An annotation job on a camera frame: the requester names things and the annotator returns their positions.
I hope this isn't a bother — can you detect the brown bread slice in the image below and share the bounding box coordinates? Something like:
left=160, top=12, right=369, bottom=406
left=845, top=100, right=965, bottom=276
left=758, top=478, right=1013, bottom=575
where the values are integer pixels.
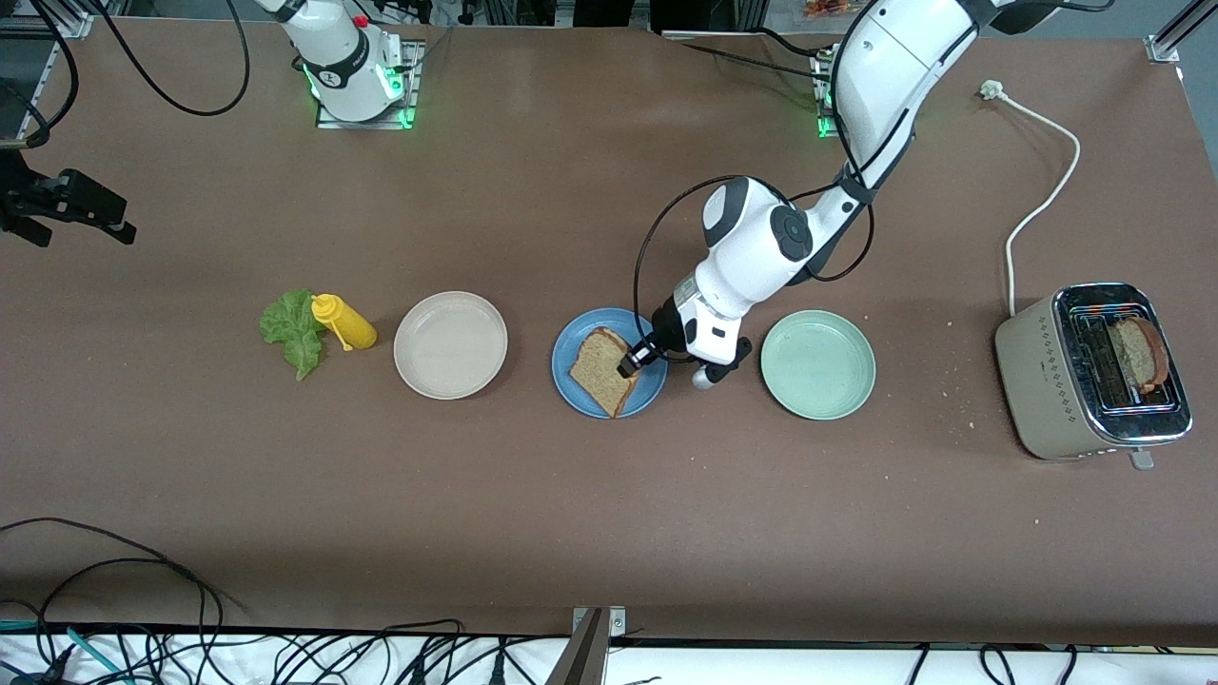
left=568, top=327, right=641, bottom=421
left=1111, top=316, right=1169, bottom=394

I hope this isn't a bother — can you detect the green lettuce leaf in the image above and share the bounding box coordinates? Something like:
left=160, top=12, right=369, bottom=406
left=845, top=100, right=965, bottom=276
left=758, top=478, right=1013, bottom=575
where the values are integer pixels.
left=259, top=288, right=326, bottom=382

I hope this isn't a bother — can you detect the yellow mustard squeeze bottle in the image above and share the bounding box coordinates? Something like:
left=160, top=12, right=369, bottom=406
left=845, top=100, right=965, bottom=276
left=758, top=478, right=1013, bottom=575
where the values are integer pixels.
left=311, top=293, right=378, bottom=352

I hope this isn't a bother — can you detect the blue round plate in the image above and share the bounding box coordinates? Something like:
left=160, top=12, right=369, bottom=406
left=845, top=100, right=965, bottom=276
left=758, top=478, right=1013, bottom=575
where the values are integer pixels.
left=551, top=306, right=670, bottom=421

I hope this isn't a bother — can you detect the mint green round plate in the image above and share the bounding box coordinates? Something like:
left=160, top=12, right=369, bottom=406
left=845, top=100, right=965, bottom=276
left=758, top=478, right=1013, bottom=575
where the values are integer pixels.
left=759, top=309, right=877, bottom=421

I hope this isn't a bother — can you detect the beige round plate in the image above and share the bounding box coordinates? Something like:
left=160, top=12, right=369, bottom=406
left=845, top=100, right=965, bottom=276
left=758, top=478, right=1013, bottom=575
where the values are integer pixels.
left=393, top=290, right=509, bottom=401

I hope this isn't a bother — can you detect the beige chrome toaster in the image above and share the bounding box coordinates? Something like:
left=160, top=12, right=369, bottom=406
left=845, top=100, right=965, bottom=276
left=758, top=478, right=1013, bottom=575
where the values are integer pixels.
left=994, top=282, right=1194, bottom=471

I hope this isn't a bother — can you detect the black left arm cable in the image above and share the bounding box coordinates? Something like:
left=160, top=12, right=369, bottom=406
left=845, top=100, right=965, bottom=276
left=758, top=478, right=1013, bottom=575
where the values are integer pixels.
left=632, top=29, right=981, bottom=367

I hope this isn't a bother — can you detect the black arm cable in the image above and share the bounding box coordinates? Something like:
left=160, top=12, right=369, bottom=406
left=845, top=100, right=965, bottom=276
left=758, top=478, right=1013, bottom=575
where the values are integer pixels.
left=632, top=29, right=981, bottom=367
left=95, top=0, right=250, bottom=117

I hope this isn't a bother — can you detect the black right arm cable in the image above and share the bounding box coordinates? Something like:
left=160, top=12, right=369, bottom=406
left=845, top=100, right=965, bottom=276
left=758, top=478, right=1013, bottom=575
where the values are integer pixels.
left=95, top=0, right=250, bottom=117

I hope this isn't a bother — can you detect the aluminium frame profile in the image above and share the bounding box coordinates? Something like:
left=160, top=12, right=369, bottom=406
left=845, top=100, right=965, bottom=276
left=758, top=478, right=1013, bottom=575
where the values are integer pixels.
left=0, top=11, right=96, bottom=39
left=1147, top=0, right=1218, bottom=66

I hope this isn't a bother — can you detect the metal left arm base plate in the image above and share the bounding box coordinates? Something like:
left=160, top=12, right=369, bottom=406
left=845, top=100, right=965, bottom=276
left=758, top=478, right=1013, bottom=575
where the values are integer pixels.
left=812, top=52, right=843, bottom=140

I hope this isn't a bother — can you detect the black cable on table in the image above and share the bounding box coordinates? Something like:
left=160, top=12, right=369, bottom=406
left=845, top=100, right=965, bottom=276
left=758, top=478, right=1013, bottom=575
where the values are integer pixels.
left=661, top=27, right=838, bottom=82

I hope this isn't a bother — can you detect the aluminium table edge bracket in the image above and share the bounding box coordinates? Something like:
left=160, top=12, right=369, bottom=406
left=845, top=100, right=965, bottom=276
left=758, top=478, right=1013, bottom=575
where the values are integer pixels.
left=547, top=606, right=629, bottom=685

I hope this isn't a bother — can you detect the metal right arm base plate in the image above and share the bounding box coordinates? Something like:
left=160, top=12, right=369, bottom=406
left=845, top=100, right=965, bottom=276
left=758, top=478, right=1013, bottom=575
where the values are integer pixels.
left=314, top=38, right=424, bottom=130

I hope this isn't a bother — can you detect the black looped floor cable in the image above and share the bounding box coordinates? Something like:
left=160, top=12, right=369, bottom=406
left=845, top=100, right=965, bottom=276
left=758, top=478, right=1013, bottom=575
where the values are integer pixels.
left=0, top=519, right=225, bottom=685

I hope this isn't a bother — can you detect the white toaster power cord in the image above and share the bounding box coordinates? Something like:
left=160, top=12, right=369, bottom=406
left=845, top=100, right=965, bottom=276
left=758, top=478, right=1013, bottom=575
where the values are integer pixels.
left=980, top=80, right=1082, bottom=318

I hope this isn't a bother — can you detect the teal floor cable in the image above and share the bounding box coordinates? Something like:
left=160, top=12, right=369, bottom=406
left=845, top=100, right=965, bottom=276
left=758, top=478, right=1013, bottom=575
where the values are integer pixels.
left=0, top=618, right=129, bottom=685

